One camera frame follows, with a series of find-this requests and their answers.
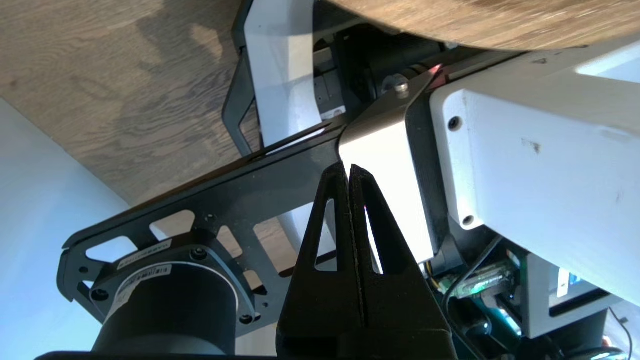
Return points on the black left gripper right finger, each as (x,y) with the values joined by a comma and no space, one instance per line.
(400,305)

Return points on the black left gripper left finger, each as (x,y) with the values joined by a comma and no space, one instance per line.
(320,305)

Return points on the curved front wooden drawer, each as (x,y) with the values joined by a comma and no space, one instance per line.
(500,20)

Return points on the green circuit board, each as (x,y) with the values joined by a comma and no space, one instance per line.
(480,282)

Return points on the black perforated metal plate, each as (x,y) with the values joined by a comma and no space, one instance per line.
(250,195)

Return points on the white electronics box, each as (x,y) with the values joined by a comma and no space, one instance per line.
(545,300)

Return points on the black cylindrical joint motor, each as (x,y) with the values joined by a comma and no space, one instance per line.
(170,310)

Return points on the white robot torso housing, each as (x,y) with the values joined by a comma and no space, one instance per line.
(540,175)

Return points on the white robot chassis panel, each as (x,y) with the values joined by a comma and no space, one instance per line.
(282,75)

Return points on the silver bent metal bracket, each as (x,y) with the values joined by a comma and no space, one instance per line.
(385,145)

